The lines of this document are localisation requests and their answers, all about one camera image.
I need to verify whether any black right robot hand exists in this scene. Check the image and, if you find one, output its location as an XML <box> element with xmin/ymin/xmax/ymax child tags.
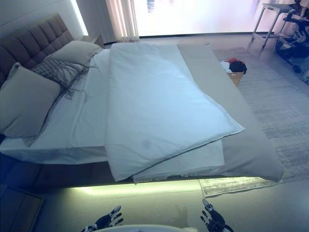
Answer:
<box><xmin>199</xmin><ymin>198</ymin><xmax>233</xmax><ymax>232</ymax></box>

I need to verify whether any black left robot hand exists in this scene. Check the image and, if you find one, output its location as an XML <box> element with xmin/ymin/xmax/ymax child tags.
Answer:
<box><xmin>95</xmin><ymin>205</ymin><xmax>124</xmax><ymax>229</ymax></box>

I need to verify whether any white duvet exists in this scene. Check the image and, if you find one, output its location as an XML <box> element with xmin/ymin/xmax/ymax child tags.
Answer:
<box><xmin>104</xmin><ymin>43</ymin><xmax>246</xmax><ymax>182</ymax></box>

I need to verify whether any silver robot torso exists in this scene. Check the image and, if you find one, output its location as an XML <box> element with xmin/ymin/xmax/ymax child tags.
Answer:
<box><xmin>106</xmin><ymin>223</ymin><xmax>191</xmax><ymax>232</ymax></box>

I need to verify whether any wooden nightstand with panels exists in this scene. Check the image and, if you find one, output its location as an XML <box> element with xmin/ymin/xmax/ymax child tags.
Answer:
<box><xmin>0</xmin><ymin>186</ymin><xmax>45</xmax><ymax>232</ymax></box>

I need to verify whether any grey patterned rug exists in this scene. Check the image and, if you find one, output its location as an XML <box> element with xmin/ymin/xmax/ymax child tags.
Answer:
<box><xmin>199</xmin><ymin>47</ymin><xmax>309</xmax><ymax>199</ymax></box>

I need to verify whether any large beige pillow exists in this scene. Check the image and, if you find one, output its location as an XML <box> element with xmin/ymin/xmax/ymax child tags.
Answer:
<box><xmin>0</xmin><ymin>62</ymin><xmax>61</xmax><ymax>139</ymax></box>
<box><xmin>49</xmin><ymin>40</ymin><xmax>103</xmax><ymax>66</ymax></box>

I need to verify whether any wooden laundry box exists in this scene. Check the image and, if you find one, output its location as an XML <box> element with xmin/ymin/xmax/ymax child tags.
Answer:
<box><xmin>226</xmin><ymin>71</ymin><xmax>244</xmax><ymax>87</ymax></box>

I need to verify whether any grey fringed cushion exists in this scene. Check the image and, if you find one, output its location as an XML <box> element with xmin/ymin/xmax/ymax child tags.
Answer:
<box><xmin>31</xmin><ymin>58</ymin><xmax>97</xmax><ymax>101</ymax></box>

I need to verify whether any small wooden nightstand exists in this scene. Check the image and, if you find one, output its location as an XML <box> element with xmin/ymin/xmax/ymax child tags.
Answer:
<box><xmin>78</xmin><ymin>34</ymin><xmax>104</xmax><ymax>48</ymax></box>

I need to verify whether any black wheeled equipment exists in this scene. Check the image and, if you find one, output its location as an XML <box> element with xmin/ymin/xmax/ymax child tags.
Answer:
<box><xmin>275</xmin><ymin>0</ymin><xmax>309</xmax><ymax>85</ymax></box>

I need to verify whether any brown tufted headboard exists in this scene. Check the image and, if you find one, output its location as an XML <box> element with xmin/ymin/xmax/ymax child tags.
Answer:
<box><xmin>0</xmin><ymin>13</ymin><xmax>75</xmax><ymax>85</ymax></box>

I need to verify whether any beige curtain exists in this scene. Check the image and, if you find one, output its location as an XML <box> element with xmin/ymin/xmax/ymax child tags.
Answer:
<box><xmin>105</xmin><ymin>0</ymin><xmax>140</xmax><ymax>41</ymax></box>

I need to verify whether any white metal cart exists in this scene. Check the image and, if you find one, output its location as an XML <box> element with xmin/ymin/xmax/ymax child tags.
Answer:
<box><xmin>251</xmin><ymin>0</ymin><xmax>294</xmax><ymax>49</ymax></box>

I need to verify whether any dark bed frame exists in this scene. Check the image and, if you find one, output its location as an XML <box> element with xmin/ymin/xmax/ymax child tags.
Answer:
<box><xmin>0</xmin><ymin>154</ymin><xmax>201</xmax><ymax>194</ymax></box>

